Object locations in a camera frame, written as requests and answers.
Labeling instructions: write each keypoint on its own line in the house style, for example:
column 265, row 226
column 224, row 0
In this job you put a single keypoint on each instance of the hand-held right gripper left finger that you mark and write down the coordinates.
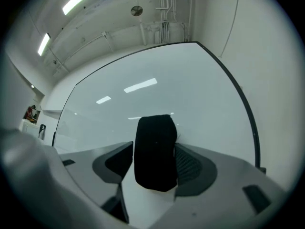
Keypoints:
column 90, row 175

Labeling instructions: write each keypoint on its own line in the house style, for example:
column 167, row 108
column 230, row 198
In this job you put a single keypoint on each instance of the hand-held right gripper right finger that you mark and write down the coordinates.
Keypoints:
column 214, row 175

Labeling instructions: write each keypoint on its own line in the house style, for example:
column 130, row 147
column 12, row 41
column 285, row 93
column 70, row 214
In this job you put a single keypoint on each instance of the black eraser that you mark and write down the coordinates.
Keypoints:
column 155, row 151

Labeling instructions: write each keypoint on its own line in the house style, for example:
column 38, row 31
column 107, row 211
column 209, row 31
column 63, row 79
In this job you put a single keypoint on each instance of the black-framed whiteboard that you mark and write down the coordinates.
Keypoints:
column 155, row 92

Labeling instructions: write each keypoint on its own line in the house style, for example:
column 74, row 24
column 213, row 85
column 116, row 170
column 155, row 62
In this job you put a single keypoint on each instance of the white ceiling pipes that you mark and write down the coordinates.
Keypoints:
column 164, row 13

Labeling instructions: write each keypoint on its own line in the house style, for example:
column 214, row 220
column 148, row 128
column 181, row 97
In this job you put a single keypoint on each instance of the round ceiling fixture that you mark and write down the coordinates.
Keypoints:
column 136, row 10

